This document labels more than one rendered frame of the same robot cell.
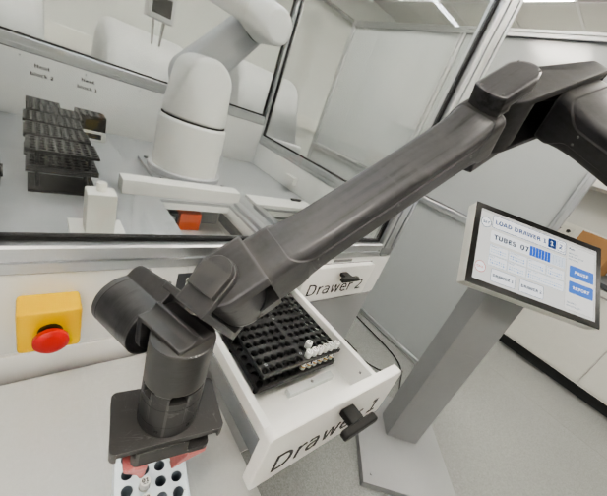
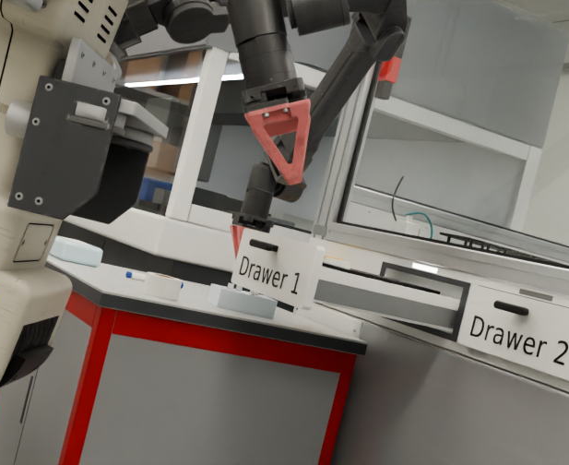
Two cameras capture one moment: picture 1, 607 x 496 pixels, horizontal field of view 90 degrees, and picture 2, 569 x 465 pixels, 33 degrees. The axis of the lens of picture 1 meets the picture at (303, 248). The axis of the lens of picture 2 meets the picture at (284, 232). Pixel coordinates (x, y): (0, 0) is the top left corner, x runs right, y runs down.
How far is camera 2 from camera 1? 2.02 m
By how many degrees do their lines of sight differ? 106
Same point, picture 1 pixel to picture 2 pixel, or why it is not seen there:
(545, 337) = not seen: outside the picture
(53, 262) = (342, 235)
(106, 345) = (340, 321)
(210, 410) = (254, 216)
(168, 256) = (382, 244)
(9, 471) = not seen: hidden behind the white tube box
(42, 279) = (337, 247)
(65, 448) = not seen: hidden behind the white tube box
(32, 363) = (316, 316)
